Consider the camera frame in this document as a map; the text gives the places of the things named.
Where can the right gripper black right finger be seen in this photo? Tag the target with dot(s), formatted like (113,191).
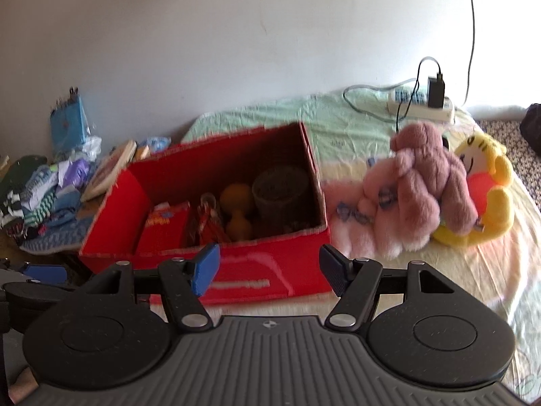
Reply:
(418,324)

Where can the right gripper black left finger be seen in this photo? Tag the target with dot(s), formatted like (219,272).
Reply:
(119,325)

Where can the small red printed box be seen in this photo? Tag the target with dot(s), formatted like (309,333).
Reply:
(166,228)

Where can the orange gourd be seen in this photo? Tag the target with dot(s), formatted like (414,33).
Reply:
(237,203)

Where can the pile of clothes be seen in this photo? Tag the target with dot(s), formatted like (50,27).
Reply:
(41,200)

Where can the light green bed sheet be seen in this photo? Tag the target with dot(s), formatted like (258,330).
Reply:
(344,131)

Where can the pink plush toy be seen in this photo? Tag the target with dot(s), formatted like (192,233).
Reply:
(401,200)

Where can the yellow plush toy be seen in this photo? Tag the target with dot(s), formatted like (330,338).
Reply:
(489,177)

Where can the blue box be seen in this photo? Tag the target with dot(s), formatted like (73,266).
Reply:
(68,123)

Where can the brown tape roll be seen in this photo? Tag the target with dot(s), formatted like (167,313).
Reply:
(282,199)

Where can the red cardboard box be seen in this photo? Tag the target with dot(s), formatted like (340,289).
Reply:
(260,269)

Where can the white power strip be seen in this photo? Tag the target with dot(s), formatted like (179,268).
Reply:
(403,103)

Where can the dark bag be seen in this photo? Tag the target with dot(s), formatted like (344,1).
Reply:
(530,128)

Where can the black power adapter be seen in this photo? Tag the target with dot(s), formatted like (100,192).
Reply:
(436,91)

